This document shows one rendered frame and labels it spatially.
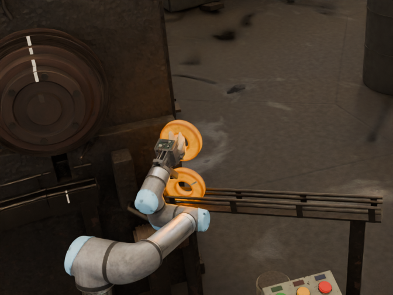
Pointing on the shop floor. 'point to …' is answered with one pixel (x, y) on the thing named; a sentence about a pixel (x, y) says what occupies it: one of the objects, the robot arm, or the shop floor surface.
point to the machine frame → (152, 126)
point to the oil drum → (379, 46)
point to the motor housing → (144, 232)
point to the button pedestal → (310, 283)
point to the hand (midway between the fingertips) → (180, 136)
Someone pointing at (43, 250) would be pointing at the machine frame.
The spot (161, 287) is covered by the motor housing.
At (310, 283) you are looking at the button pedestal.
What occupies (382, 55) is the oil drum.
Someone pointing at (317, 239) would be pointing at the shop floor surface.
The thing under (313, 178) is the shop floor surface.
